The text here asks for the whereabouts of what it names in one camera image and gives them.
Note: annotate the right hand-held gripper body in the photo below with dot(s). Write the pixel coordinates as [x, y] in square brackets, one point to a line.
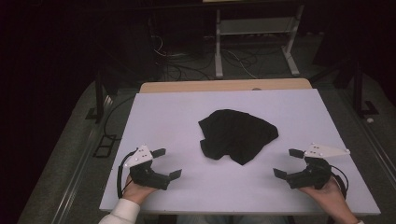
[314, 175]

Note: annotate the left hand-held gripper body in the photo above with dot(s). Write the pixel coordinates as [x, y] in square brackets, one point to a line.
[146, 175]

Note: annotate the black garment with white logo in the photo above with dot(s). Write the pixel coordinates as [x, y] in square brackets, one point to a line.
[238, 135]

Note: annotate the person's left hand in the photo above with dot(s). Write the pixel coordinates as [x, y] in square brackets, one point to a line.
[135, 193]

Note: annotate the person's right hand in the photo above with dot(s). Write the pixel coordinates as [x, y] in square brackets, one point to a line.
[328, 199]

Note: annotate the small white round object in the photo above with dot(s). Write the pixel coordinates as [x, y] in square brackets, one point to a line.
[370, 120]

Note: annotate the black metal stand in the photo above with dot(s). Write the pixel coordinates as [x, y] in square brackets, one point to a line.
[358, 90]
[99, 96]

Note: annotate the wooden table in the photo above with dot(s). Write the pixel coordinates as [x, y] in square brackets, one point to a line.
[218, 85]

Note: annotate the white metal stand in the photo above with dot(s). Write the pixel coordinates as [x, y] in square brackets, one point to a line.
[219, 46]

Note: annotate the black floor frame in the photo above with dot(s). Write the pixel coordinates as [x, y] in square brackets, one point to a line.
[104, 146]

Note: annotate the metal floor rail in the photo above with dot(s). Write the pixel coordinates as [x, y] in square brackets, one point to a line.
[79, 168]
[373, 146]

